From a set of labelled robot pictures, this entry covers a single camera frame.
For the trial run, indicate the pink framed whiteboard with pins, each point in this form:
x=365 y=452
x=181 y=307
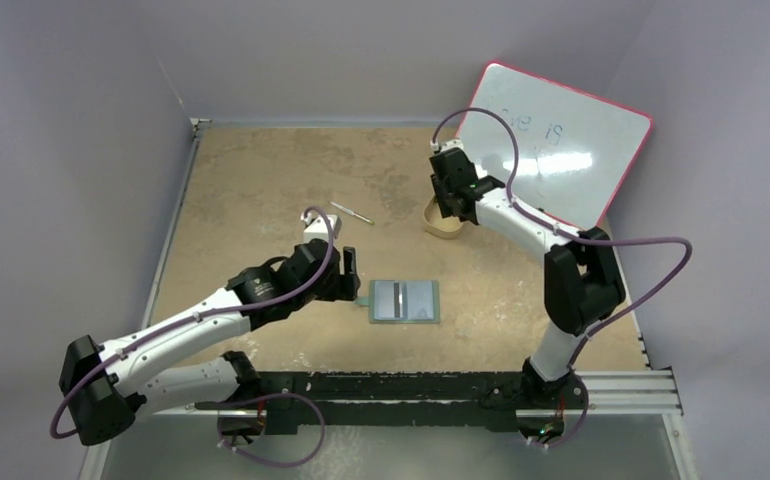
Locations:
x=569 y=151

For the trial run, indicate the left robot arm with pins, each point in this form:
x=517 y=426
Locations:
x=108 y=386

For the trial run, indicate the green card holder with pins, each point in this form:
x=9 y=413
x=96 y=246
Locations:
x=421 y=302

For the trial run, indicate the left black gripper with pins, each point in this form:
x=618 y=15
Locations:
x=343 y=286

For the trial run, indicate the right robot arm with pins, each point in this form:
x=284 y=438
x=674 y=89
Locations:
x=582 y=283

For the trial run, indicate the green tipped marker pen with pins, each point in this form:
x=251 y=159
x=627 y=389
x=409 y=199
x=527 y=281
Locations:
x=352 y=213

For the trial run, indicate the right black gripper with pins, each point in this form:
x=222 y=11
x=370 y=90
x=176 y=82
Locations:
x=447 y=201

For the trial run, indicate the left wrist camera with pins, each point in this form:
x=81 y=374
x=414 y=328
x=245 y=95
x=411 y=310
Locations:
x=317 y=227

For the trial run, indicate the beige oval tray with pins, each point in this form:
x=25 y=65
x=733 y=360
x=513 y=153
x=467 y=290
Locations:
x=446 y=228

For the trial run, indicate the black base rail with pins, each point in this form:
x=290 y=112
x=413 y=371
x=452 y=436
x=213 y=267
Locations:
x=495 y=401

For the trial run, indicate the silver striped credit card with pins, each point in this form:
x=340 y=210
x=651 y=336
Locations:
x=395 y=293

